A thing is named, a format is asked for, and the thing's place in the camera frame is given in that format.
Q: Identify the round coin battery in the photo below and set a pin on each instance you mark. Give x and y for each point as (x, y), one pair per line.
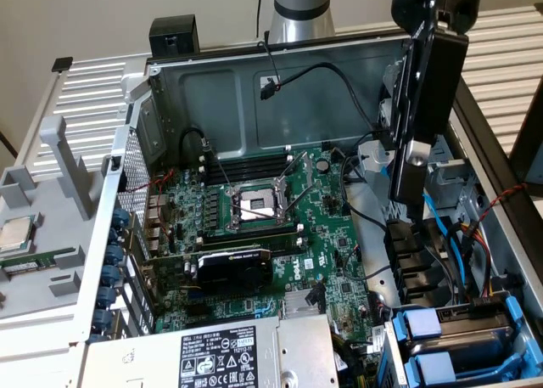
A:
(323, 164)

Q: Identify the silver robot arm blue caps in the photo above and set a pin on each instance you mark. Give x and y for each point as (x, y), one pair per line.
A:
(297, 27)

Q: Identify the steel locking lever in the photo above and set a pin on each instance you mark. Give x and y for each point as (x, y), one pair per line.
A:
(299, 198)
(218, 165)

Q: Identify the black box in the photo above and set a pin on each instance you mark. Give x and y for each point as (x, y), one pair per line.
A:
(174, 31)

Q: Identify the green RAM stick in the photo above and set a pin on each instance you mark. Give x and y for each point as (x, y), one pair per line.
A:
(29, 261)

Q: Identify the open grey PC case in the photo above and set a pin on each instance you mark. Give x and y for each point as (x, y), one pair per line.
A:
(212, 99)

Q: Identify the blue drive bay brackets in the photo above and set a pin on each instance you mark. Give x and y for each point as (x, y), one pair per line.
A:
(396, 362)

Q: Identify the black camera bracket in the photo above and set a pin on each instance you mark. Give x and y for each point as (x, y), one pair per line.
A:
(411, 1)

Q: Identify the green motherboard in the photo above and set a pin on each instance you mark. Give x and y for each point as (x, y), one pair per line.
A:
(322, 235)

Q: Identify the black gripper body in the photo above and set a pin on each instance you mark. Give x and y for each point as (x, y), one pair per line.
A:
(441, 86)

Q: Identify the steel socket cover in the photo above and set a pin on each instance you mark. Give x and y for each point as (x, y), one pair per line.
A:
(309, 169)

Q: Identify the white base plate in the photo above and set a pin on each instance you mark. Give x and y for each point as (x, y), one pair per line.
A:
(34, 350)

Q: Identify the black expansion slot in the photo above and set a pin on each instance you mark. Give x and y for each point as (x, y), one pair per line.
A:
(199, 310)

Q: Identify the CPU socket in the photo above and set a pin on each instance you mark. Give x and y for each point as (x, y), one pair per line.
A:
(254, 203)

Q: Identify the black fan shroud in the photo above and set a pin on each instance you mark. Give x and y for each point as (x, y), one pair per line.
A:
(407, 252)

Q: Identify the grey power supply unit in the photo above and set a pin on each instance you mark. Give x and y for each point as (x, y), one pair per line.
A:
(161, 358)

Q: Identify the grey parts rack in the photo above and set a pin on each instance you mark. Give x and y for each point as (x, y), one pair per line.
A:
(63, 231)

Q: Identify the empty blue disk carrier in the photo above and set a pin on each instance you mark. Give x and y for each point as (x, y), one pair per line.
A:
(428, 369)

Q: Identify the blue slot retainer knob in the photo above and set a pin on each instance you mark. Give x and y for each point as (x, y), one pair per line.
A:
(113, 235)
(106, 296)
(102, 318)
(111, 274)
(113, 254)
(121, 215)

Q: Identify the black RAM slot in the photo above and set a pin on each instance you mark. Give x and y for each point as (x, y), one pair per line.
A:
(284, 248)
(254, 161)
(250, 172)
(250, 234)

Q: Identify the black graphics card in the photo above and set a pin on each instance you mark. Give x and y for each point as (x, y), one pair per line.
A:
(233, 269)

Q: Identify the silver CPU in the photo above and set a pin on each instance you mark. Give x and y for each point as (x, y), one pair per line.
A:
(15, 233)

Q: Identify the hard disk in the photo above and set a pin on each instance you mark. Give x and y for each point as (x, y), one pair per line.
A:
(418, 324)

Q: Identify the grey metal drive cage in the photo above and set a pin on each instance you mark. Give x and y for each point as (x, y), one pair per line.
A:
(449, 176)

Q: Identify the silver chipset heatsink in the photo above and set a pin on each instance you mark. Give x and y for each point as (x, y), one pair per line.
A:
(297, 303)

